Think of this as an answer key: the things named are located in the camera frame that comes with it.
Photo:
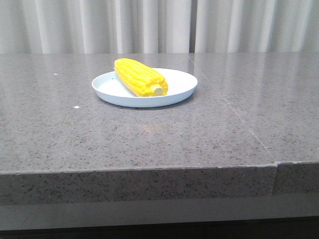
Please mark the light blue round plate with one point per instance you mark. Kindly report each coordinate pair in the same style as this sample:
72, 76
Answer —
109, 88

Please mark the yellow corn cob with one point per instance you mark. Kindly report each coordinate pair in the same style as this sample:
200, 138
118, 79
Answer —
141, 79

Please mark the white pleated curtain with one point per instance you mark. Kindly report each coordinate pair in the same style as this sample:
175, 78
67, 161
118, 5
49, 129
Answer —
158, 26

